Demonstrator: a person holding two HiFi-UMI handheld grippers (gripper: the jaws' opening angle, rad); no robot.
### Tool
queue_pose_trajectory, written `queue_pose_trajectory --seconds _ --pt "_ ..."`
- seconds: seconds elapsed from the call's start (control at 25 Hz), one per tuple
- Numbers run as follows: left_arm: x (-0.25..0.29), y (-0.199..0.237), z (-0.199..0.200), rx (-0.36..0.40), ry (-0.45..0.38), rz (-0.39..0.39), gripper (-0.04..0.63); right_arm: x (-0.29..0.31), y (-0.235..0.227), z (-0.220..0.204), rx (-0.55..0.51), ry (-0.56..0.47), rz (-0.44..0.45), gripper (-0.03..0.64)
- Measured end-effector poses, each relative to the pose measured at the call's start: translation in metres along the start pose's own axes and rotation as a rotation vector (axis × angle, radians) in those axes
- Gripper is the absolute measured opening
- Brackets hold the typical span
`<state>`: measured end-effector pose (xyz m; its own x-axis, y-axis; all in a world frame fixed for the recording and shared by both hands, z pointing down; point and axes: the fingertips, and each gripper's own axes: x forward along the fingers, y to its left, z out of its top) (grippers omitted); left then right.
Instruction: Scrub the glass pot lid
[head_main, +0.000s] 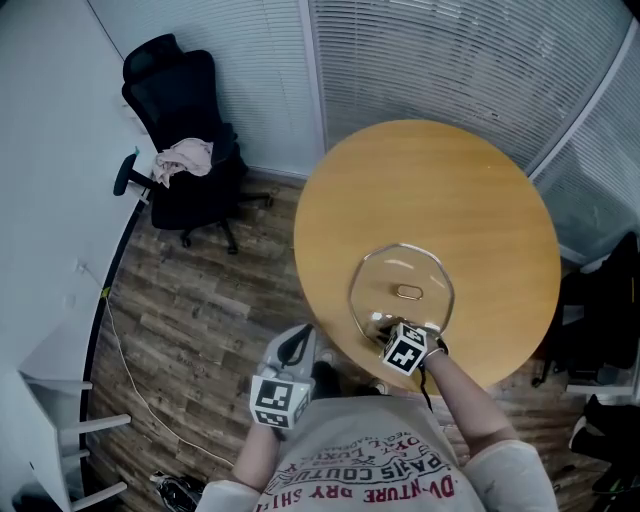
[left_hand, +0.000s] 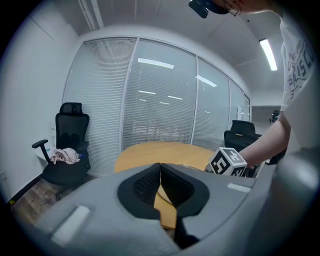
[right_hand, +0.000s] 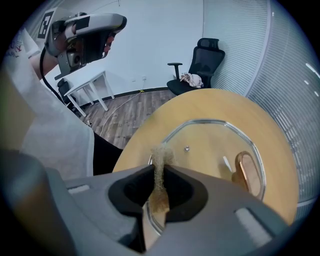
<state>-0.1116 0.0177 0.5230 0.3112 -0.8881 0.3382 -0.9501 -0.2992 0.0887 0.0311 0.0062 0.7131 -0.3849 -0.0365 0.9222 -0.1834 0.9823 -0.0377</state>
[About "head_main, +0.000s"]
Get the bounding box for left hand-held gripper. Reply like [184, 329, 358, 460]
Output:
[248, 323, 319, 430]

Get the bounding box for white cable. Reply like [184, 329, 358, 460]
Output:
[77, 261, 236, 469]

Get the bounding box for white window blind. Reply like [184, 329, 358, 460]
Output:
[307, 0, 636, 174]
[532, 97, 640, 261]
[87, 0, 324, 177]

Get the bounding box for person's left forearm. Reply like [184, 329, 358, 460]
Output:
[234, 422, 286, 491]

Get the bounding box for person's right forearm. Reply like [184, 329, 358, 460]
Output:
[424, 349, 521, 459]

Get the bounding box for pink crumpled cloth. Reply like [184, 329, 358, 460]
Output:
[151, 138, 215, 189]

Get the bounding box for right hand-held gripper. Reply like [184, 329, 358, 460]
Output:
[372, 322, 429, 377]

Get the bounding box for black office chair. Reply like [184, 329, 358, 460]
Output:
[113, 33, 274, 255]
[532, 232, 640, 389]

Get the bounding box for person's dark trousers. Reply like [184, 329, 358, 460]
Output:
[310, 360, 374, 401]

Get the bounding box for person's printed beige shirt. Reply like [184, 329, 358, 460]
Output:
[194, 394, 559, 512]

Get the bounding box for white furniture frame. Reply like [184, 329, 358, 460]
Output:
[0, 369, 132, 512]

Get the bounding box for octagonal glass lid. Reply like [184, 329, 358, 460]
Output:
[348, 243, 456, 347]

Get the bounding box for dark crumpled bag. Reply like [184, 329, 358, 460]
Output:
[148, 470, 205, 512]

